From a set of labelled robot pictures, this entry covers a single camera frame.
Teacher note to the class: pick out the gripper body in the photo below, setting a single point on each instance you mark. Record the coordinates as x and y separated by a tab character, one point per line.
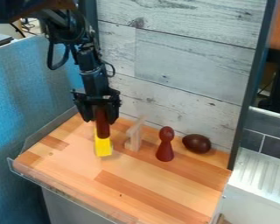
96	99

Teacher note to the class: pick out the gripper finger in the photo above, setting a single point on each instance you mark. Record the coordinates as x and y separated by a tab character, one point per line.
113	112
85	111

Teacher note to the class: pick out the dark red wooden cylinder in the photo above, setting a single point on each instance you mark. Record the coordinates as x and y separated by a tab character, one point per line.
102	124

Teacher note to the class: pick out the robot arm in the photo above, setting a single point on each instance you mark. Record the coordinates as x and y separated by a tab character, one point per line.
92	65

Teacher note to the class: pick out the natural wooden arch block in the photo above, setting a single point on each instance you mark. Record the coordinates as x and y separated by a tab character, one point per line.
135	134

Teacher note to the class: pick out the yellow wooden block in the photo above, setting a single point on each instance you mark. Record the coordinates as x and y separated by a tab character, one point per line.
103	147

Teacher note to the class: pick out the red wooden pawn figure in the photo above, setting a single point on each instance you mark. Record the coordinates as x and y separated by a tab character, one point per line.
165	145

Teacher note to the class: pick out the dark brown wooden egg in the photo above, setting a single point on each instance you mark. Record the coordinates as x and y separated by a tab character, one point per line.
196	143

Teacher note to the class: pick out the white toy sink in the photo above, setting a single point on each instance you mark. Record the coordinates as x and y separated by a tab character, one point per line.
259	178

